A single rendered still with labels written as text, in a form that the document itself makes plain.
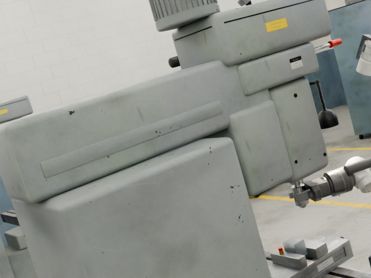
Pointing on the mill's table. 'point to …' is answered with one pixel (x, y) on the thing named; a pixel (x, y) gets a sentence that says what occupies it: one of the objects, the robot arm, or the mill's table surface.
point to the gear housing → (277, 68)
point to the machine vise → (307, 270)
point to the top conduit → (174, 62)
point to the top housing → (251, 32)
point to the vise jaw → (316, 249)
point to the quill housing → (300, 128)
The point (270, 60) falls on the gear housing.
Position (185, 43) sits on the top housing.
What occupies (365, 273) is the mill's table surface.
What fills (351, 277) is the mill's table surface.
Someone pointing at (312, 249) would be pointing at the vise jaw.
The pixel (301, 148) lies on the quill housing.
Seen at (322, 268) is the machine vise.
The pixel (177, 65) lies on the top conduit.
